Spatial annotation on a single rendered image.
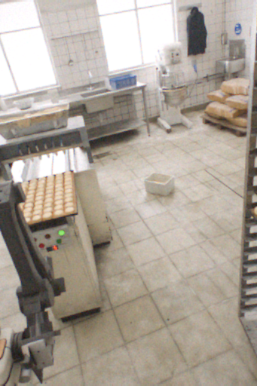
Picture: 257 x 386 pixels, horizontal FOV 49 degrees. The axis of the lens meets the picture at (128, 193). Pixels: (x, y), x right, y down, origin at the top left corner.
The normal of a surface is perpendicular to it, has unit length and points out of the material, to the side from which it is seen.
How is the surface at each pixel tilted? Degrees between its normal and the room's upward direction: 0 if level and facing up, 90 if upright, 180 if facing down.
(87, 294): 90
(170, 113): 90
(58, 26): 90
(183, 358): 0
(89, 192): 90
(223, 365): 0
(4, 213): 80
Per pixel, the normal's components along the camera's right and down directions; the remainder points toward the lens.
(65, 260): 0.20, 0.47
